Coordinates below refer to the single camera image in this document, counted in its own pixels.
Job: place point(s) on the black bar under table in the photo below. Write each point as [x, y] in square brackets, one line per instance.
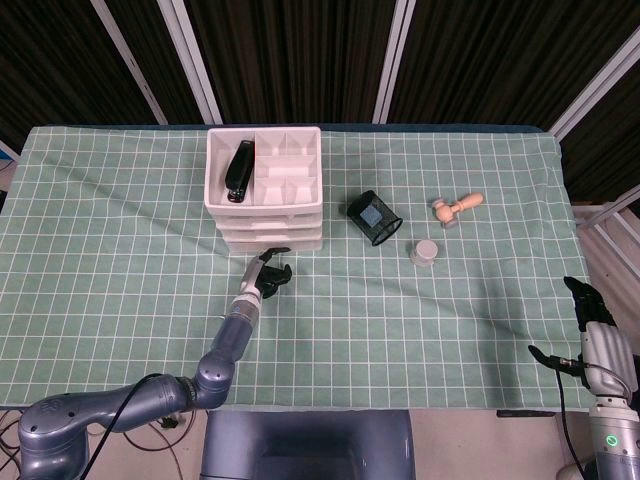
[525, 413]

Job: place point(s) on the blue grey left robot arm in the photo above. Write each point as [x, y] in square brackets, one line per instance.
[215, 375]

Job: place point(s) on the wooden toy hammer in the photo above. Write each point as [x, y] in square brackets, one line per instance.
[445, 212]

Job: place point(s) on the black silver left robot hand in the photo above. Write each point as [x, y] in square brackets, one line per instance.
[252, 275]

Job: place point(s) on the white drawer organizer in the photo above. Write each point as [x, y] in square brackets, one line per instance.
[215, 170]

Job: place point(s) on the black mesh pen holder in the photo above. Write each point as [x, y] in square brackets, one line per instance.
[385, 227]

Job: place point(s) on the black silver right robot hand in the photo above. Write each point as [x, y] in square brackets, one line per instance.
[607, 357]

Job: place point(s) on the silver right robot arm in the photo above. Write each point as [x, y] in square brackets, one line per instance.
[612, 440]

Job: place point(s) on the yellow black connector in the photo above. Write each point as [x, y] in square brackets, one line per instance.
[169, 422]

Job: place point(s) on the green checked tablecloth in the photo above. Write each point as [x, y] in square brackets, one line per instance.
[375, 325]

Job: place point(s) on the black stapler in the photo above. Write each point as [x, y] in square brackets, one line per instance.
[241, 170]

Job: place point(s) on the white partition frame post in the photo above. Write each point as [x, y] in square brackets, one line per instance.
[595, 85]
[192, 65]
[392, 65]
[130, 65]

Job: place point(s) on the blue cube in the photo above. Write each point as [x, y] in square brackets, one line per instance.
[371, 216]

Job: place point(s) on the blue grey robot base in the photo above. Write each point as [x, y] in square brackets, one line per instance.
[305, 445]

